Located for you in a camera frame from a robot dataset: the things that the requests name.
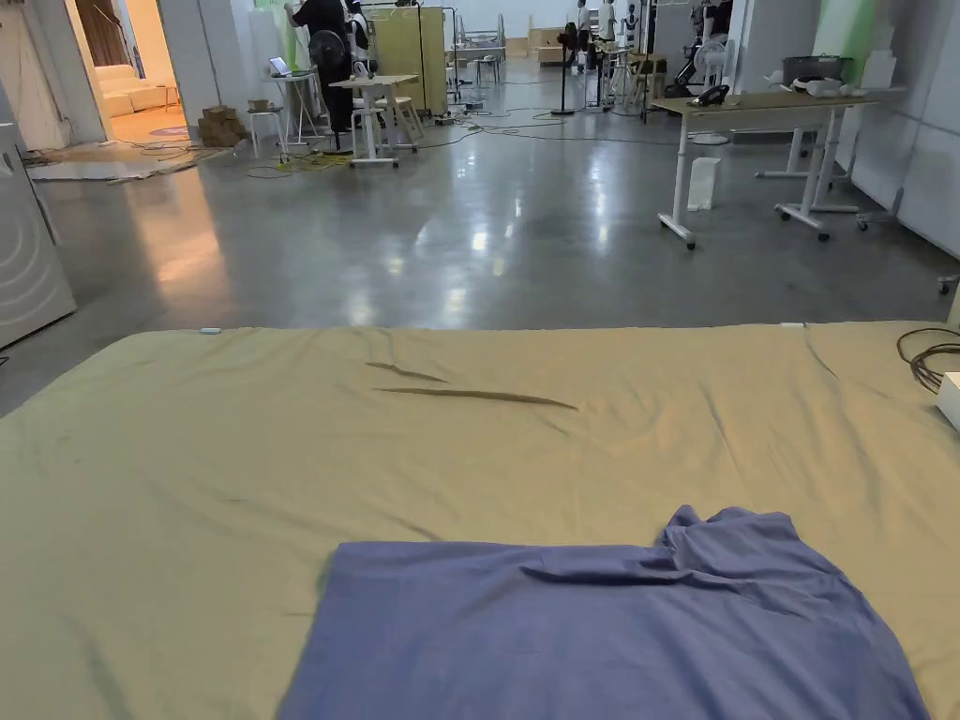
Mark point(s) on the stack of cardboard cartons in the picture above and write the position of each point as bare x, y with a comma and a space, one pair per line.
220, 126

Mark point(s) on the white standing fan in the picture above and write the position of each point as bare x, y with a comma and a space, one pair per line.
709, 64

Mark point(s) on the small wooden desk white legs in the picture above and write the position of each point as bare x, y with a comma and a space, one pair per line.
373, 84

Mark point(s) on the white carton on floor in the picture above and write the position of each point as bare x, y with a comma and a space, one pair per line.
703, 184

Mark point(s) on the group of people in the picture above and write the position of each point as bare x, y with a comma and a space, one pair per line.
596, 34

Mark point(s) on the white washing machine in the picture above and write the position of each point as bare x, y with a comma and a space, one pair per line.
26, 247

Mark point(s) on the white box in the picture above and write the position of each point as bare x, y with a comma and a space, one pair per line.
951, 401

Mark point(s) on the white sofa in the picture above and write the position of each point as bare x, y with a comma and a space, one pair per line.
131, 88

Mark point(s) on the bed with beige sheet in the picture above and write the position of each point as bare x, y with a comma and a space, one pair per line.
225, 465

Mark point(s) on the black standing fan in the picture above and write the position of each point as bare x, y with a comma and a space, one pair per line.
568, 45
328, 52

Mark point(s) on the blue shirt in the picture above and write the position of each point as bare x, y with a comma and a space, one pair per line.
600, 637

